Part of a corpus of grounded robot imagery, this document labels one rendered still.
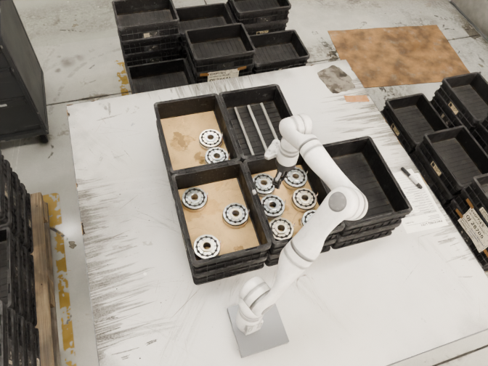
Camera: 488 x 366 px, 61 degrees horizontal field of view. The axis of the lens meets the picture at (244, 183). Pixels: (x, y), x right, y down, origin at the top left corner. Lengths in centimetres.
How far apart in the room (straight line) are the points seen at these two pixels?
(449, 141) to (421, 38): 163
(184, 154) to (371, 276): 96
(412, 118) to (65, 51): 272
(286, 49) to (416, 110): 101
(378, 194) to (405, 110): 133
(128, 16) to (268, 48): 100
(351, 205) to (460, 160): 178
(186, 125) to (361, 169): 82
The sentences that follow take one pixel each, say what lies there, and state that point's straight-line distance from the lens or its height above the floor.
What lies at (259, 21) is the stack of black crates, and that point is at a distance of 315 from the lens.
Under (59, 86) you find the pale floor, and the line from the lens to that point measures 348.
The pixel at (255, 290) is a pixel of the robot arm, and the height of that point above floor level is 106.
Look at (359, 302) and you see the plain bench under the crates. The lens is 179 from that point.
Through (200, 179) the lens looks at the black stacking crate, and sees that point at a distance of 173.
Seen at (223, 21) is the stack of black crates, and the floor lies 38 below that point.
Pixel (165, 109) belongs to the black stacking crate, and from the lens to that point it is 195.
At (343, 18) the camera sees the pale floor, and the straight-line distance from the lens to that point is 427.
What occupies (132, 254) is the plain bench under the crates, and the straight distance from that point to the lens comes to 178.
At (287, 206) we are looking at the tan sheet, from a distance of 174.
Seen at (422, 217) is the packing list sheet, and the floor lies 70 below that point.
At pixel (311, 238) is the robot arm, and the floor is 126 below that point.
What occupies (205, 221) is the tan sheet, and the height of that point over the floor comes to 83.
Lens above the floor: 231
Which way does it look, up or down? 56 degrees down
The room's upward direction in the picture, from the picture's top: 8 degrees clockwise
